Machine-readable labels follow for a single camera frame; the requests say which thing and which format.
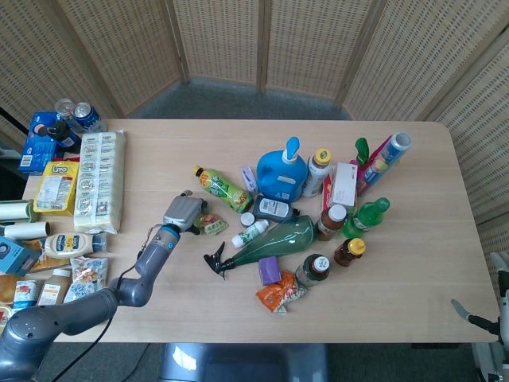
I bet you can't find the blue chips can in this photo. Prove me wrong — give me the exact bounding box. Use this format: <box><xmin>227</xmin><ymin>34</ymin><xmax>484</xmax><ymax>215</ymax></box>
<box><xmin>363</xmin><ymin>131</ymin><xmax>413</xmax><ymax>184</ymax></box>

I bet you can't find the blue detergent jug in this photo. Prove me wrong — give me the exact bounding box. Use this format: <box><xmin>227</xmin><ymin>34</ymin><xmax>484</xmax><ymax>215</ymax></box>
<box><xmin>256</xmin><ymin>136</ymin><xmax>309</xmax><ymax>201</ymax></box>

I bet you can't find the small white purple packet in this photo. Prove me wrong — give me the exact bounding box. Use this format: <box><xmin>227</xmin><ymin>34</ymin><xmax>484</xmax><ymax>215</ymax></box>
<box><xmin>239</xmin><ymin>165</ymin><xmax>259</xmax><ymax>195</ymax></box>

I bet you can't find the purple box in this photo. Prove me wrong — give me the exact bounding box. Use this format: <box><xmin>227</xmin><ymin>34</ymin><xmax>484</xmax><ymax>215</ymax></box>
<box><xmin>258</xmin><ymin>255</ymin><xmax>283</xmax><ymax>287</ymax></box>

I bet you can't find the small green snack packet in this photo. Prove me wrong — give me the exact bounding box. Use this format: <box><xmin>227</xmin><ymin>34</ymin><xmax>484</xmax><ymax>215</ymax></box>
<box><xmin>197</xmin><ymin>212</ymin><xmax>231</xmax><ymax>236</ymax></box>

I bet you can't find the mayonnaise squeeze bottle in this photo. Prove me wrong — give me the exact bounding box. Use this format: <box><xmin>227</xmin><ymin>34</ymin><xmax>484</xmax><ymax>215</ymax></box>
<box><xmin>43</xmin><ymin>232</ymin><xmax>109</xmax><ymax>258</ymax></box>

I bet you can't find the white blue snack bag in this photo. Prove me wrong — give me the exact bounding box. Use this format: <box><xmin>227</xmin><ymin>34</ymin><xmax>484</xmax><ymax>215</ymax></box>
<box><xmin>63</xmin><ymin>256</ymin><xmax>110</xmax><ymax>304</ymax></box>

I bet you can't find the brown bottle white cap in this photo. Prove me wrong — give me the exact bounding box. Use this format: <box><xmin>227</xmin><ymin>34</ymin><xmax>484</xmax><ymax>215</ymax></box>
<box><xmin>316</xmin><ymin>204</ymin><xmax>348</xmax><ymax>242</ymax></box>

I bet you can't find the white tissue pack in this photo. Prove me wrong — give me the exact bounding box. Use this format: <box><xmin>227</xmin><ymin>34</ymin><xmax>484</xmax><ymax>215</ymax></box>
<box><xmin>72</xmin><ymin>129</ymin><xmax>128</xmax><ymax>235</ymax></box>

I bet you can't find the green squeeze bottle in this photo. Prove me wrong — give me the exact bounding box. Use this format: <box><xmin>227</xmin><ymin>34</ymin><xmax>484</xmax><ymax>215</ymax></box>
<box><xmin>354</xmin><ymin>137</ymin><xmax>371</xmax><ymax>166</ymax></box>

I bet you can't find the red flat box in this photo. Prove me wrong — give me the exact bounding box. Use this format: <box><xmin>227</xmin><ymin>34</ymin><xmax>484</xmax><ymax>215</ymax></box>
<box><xmin>321</xmin><ymin>174</ymin><xmax>335</xmax><ymax>212</ymax></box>

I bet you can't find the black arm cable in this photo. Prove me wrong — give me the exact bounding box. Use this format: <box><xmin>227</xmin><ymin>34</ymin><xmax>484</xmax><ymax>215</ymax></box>
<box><xmin>37</xmin><ymin>226</ymin><xmax>158</xmax><ymax>382</ymax></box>

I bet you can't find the small white green-label bottle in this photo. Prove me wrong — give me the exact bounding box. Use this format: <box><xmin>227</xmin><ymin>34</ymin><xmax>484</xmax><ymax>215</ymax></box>
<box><xmin>231</xmin><ymin>220</ymin><xmax>270</xmax><ymax>249</ymax></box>

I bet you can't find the pink snack package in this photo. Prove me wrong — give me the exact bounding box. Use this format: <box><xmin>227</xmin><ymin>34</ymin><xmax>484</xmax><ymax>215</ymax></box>
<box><xmin>349</xmin><ymin>134</ymin><xmax>394</xmax><ymax>197</ymax></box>

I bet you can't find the white lint roller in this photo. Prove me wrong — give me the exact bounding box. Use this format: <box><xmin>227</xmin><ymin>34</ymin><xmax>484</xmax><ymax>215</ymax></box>
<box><xmin>0</xmin><ymin>221</ymin><xmax>52</xmax><ymax>241</ymax></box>

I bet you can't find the white-cap green-label bottle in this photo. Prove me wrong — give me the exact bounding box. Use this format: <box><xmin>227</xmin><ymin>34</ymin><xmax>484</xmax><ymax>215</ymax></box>
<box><xmin>294</xmin><ymin>253</ymin><xmax>332</xmax><ymax>289</ymax></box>

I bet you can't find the green soda bottle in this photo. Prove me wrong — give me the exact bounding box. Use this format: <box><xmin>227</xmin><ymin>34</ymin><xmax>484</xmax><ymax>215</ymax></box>
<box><xmin>342</xmin><ymin>197</ymin><xmax>391</xmax><ymax>240</ymax></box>

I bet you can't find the blue cookie box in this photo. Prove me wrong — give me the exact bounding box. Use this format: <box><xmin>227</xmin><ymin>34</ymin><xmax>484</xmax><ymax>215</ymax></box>
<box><xmin>17</xmin><ymin>111</ymin><xmax>65</xmax><ymax>174</ymax></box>

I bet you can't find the blue drink can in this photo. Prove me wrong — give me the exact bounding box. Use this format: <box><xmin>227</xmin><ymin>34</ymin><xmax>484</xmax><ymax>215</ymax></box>
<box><xmin>73</xmin><ymin>102</ymin><xmax>103</xmax><ymax>133</ymax></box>

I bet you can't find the yellow biscuit pack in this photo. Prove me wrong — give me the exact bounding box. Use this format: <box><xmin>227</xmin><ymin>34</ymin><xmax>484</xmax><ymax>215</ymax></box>
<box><xmin>33</xmin><ymin>160</ymin><xmax>81</xmax><ymax>217</ymax></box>

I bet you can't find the bamboo folding screen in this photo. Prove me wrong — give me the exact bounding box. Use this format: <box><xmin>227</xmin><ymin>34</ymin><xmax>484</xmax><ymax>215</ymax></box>
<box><xmin>0</xmin><ymin>0</ymin><xmax>509</xmax><ymax>255</ymax></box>

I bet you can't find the blue cardboard box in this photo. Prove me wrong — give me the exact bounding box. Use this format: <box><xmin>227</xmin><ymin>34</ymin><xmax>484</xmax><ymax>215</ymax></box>
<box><xmin>0</xmin><ymin>236</ymin><xmax>43</xmax><ymax>277</ymax></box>

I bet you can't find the white red milk carton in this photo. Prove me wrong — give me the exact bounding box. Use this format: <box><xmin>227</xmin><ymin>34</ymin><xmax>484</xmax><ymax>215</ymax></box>
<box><xmin>11</xmin><ymin>279</ymin><xmax>45</xmax><ymax>312</ymax></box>

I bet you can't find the green spray bottle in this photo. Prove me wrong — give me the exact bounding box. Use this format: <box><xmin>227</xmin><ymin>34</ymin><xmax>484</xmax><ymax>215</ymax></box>
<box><xmin>203</xmin><ymin>214</ymin><xmax>319</xmax><ymax>280</ymax></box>

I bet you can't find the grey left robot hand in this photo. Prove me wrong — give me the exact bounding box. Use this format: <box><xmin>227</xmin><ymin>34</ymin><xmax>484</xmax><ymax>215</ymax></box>
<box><xmin>161</xmin><ymin>190</ymin><xmax>210</xmax><ymax>236</ymax></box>

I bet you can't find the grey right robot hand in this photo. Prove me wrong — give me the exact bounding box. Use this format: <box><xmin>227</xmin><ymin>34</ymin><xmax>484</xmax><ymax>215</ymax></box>
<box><xmin>450</xmin><ymin>298</ymin><xmax>499</xmax><ymax>333</ymax></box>

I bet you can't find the white bottle yellow-green cap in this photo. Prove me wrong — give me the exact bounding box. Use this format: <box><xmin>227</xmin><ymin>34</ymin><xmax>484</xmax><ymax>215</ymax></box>
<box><xmin>301</xmin><ymin>148</ymin><xmax>333</xmax><ymax>199</ymax></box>

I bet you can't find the green tea bottle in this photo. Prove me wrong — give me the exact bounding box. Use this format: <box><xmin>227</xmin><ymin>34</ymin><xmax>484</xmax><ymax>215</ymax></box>
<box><xmin>192</xmin><ymin>165</ymin><xmax>255</xmax><ymax>214</ymax></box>

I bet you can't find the green-handled lint roller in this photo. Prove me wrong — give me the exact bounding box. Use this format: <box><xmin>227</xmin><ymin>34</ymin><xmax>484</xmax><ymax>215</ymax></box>
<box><xmin>0</xmin><ymin>199</ymin><xmax>41</xmax><ymax>223</ymax></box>

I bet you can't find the brown bottle yellow cap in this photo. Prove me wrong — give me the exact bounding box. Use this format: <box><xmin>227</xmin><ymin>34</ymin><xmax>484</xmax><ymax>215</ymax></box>
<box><xmin>333</xmin><ymin>237</ymin><xmax>367</xmax><ymax>268</ymax></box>

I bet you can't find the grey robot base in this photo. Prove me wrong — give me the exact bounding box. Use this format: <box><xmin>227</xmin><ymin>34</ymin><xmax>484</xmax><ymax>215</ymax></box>
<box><xmin>158</xmin><ymin>342</ymin><xmax>331</xmax><ymax>382</ymax></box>

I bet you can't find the black ink bottle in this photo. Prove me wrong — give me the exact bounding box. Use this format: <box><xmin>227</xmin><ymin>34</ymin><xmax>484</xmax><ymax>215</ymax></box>
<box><xmin>252</xmin><ymin>194</ymin><xmax>302</xmax><ymax>224</ymax></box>

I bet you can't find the black dark bottle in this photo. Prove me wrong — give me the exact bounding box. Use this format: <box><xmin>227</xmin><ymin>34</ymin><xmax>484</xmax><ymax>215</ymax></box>
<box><xmin>45</xmin><ymin>120</ymin><xmax>83</xmax><ymax>154</ymax></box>

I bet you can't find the white carton box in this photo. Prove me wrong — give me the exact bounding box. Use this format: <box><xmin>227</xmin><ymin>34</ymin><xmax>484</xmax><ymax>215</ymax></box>
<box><xmin>328</xmin><ymin>162</ymin><xmax>359</xmax><ymax>208</ymax></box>

